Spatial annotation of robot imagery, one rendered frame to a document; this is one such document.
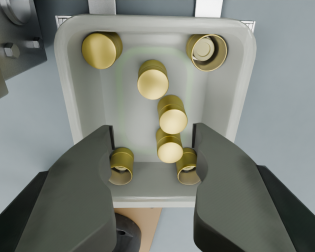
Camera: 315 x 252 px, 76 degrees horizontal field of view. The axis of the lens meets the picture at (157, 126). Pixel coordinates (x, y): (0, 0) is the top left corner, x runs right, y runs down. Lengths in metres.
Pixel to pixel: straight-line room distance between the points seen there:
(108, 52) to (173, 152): 0.14
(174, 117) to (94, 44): 0.11
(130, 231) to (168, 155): 0.19
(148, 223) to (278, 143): 0.27
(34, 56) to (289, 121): 0.35
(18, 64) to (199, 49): 0.17
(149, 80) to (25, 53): 0.11
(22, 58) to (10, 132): 0.20
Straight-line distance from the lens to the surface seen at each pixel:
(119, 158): 0.29
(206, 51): 0.25
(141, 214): 0.40
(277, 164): 0.42
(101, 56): 0.22
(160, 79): 0.22
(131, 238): 0.41
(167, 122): 0.24
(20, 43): 0.20
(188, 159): 0.29
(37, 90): 0.33
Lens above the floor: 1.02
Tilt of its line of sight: 61 degrees down
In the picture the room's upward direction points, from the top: 177 degrees clockwise
